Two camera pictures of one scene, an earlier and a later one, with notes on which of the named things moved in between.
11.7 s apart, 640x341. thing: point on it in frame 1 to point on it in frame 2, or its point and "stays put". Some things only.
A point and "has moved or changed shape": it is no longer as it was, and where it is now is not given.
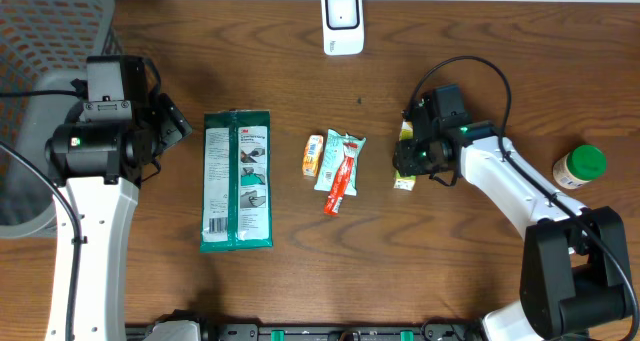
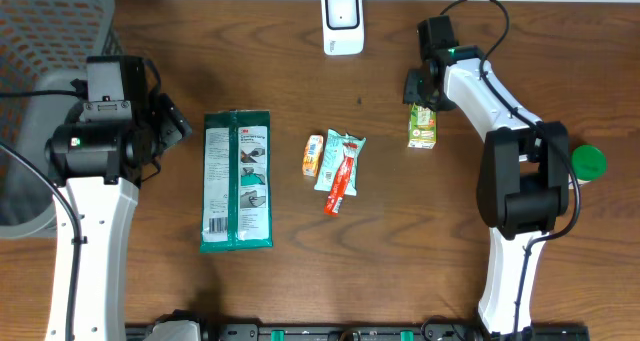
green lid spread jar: [579, 166] stays put
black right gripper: [407, 162] to [411, 92]
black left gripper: [168, 120] stays put
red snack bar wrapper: [335, 197] stays put
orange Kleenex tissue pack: [311, 155] stays put
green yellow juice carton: [405, 182] has moved or changed shape
